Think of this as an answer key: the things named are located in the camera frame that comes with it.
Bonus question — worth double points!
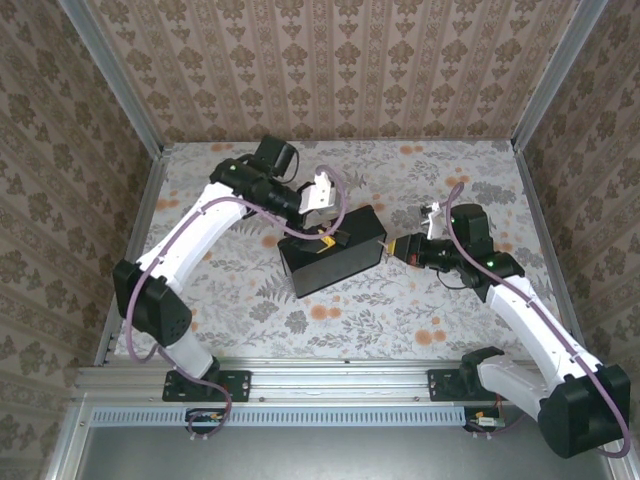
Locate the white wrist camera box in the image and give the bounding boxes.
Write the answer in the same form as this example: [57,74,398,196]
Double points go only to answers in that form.
[298,168,337,212]
[421,201,448,240]

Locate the black cable connector block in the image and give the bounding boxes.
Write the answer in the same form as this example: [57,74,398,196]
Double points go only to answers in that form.
[463,405,505,435]
[185,407,227,435]

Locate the aluminium side frame rail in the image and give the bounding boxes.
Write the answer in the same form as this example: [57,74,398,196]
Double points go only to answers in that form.
[514,143,592,364]
[94,149,172,366]

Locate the floral tablecloth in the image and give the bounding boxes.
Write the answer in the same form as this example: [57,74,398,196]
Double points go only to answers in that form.
[114,140,574,361]

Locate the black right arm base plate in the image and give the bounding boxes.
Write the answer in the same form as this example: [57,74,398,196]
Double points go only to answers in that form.
[428,368,521,403]

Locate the aluminium frame post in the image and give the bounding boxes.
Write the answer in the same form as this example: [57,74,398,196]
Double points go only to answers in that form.
[512,0,609,151]
[57,0,166,157]

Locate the grey slotted cable duct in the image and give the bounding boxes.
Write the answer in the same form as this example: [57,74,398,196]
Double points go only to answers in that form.
[92,407,474,428]

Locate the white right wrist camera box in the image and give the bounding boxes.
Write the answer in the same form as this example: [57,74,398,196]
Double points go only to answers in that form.
[421,201,448,240]

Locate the aluminium front frame rail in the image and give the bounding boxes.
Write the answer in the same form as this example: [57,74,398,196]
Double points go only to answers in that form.
[74,358,614,402]

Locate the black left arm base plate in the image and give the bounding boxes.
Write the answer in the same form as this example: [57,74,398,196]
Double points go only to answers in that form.
[162,368,251,403]

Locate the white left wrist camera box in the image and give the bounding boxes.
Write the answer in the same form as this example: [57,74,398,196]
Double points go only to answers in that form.
[298,168,337,212]

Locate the black starry night box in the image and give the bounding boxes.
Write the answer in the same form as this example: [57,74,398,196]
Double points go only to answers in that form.
[278,204,389,300]

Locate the grey metal panel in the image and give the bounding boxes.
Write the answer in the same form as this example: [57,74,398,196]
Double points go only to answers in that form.
[74,405,617,480]

